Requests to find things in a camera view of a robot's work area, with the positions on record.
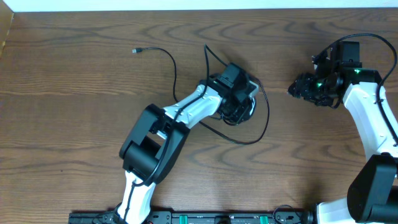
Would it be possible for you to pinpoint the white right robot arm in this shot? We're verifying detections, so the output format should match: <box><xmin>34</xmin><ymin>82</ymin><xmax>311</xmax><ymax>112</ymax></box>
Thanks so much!
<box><xmin>288</xmin><ymin>41</ymin><xmax>397</xmax><ymax>223</ymax></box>

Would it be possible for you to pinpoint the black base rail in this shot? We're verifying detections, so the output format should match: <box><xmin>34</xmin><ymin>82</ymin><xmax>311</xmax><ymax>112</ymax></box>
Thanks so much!
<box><xmin>68</xmin><ymin>209</ymin><xmax>316</xmax><ymax>224</ymax></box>

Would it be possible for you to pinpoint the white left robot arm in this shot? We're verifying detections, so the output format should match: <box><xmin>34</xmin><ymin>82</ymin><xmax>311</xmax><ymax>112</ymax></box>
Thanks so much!
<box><xmin>116</xmin><ymin>63</ymin><xmax>259</xmax><ymax>223</ymax></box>

